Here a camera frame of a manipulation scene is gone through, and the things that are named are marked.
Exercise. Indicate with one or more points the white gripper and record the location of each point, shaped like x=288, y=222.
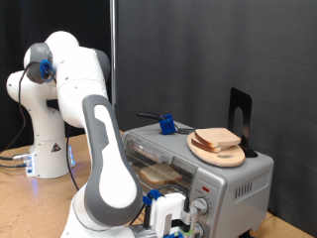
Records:
x=163, y=211

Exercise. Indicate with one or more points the white bread slice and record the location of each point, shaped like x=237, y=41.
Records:
x=218, y=136
x=161, y=175
x=203, y=147

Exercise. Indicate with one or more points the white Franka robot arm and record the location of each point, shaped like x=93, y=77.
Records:
x=79, y=82

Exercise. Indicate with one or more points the silver oven knob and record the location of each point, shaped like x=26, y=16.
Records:
x=201, y=206
x=200, y=230

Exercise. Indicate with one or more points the silver toaster oven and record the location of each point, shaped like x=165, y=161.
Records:
x=231, y=178

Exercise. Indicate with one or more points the round wooden cutting board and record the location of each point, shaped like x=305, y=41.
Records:
x=204, y=156

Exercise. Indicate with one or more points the black metal bookend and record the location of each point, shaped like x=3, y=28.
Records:
x=241, y=97

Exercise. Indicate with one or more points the vertical metal pole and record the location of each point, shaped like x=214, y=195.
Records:
x=113, y=33

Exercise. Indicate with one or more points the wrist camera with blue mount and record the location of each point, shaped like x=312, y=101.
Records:
x=190, y=221

